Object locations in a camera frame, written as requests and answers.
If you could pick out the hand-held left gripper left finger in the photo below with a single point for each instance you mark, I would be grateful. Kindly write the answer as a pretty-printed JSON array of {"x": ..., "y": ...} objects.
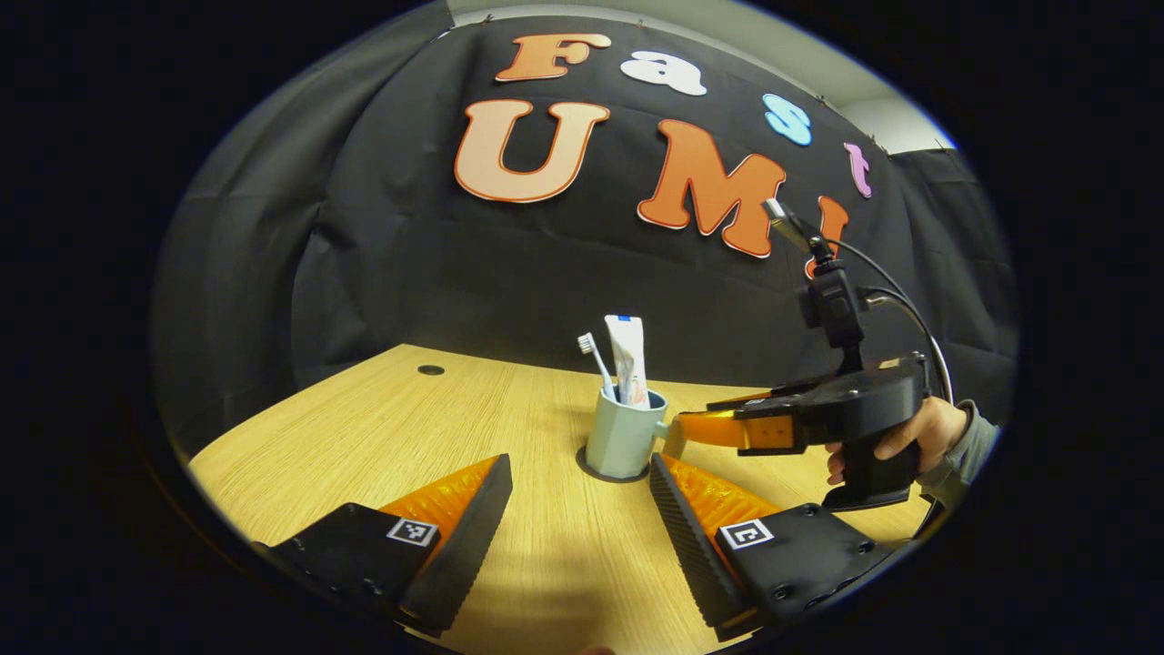
[{"x": 459, "y": 555}]

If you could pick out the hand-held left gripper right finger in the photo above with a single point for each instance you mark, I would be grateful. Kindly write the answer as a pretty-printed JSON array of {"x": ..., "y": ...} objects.
[{"x": 691, "y": 546}]

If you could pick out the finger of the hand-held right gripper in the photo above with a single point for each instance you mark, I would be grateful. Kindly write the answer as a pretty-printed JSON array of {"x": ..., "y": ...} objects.
[
  {"x": 755, "y": 398},
  {"x": 718, "y": 429}
]

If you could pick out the light blue cup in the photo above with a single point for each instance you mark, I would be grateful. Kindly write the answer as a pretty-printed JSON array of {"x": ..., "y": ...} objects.
[{"x": 618, "y": 437}]

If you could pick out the white toothpaste tube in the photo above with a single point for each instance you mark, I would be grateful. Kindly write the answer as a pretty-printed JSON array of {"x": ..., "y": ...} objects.
[{"x": 627, "y": 364}]

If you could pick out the brown round coaster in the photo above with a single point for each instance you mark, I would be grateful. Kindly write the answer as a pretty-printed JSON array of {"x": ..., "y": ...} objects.
[{"x": 583, "y": 464}]

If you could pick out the white toothbrush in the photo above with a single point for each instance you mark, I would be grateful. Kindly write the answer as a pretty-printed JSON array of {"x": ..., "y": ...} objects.
[{"x": 598, "y": 362}]

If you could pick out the wooden desktop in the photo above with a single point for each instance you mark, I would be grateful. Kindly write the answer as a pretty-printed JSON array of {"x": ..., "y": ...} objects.
[{"x": 364, "y": 437}]

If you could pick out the black backdrop cloth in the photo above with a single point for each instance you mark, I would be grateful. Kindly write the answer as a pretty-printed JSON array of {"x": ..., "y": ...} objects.
[{"x": 409, "y": 273}]

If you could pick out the row of small backdrop clips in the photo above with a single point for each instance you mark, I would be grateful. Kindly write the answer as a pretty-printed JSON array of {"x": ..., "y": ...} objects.
[{"x": 488, "y": 17}]

